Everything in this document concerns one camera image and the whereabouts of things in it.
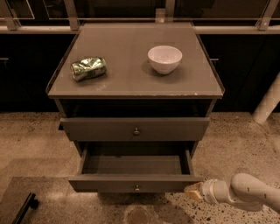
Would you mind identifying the metal railing frame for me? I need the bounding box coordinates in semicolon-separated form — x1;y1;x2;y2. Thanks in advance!
0;0;280;35

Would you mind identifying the grey drawer cabinet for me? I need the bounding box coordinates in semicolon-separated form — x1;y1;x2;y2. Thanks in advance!
45;22;226;194

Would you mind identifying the white ceramic bowl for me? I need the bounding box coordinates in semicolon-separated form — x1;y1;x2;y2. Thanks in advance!
148;45;183;74

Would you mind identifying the grey drawer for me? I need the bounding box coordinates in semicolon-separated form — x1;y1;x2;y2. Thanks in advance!
68;145;202;193
60;117;210;142

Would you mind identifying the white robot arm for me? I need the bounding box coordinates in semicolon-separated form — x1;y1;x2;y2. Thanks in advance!
184;173;280;214

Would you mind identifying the round floor drain cover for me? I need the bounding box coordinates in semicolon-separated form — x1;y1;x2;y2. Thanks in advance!
127;207;151;224

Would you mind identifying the black bar handle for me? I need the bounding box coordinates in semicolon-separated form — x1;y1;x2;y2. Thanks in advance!
12;192;39;224

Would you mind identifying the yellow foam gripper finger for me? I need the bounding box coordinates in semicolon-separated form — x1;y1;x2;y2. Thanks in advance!
184;182;203;202

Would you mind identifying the white post leg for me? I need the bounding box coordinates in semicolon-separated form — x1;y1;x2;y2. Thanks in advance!
253;73;280;124

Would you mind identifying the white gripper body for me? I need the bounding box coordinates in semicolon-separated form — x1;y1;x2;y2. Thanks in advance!
199;179;228;204

